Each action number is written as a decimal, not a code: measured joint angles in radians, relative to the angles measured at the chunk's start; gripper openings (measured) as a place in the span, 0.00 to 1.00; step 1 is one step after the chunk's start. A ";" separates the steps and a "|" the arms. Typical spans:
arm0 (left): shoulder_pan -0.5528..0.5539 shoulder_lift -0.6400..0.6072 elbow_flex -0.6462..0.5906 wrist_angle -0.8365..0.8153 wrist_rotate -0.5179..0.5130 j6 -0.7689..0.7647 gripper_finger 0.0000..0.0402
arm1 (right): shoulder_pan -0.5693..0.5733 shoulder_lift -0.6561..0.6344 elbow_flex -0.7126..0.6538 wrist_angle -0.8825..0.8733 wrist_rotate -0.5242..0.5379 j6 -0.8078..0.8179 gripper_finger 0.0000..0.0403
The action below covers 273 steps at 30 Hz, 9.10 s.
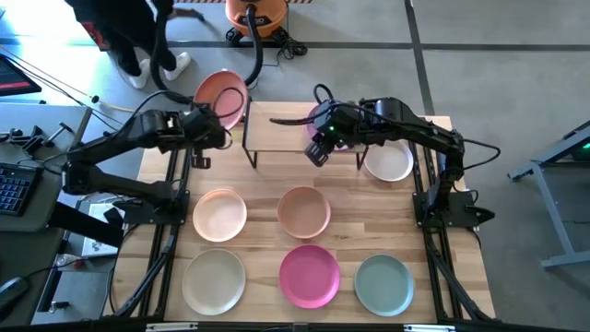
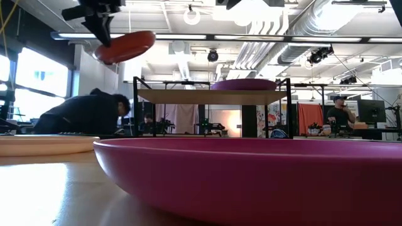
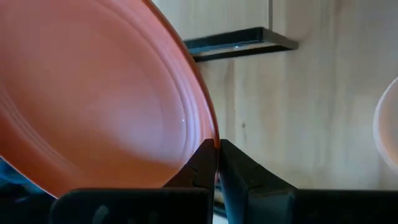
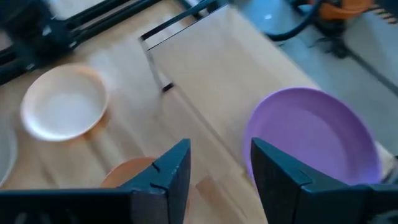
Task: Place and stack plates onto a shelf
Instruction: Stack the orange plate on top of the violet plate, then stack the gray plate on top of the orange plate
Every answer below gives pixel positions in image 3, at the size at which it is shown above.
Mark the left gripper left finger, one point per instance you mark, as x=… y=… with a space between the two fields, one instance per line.
x=192 y=186

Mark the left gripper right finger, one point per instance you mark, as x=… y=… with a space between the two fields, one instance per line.
x=248 y=193

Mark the cream plate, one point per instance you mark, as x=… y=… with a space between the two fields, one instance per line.
x=390 y=124

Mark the dark orange plate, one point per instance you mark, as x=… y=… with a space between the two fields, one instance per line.
x=93 y=93

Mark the black-framed wooden shelf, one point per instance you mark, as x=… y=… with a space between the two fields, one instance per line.
x=242 y=43

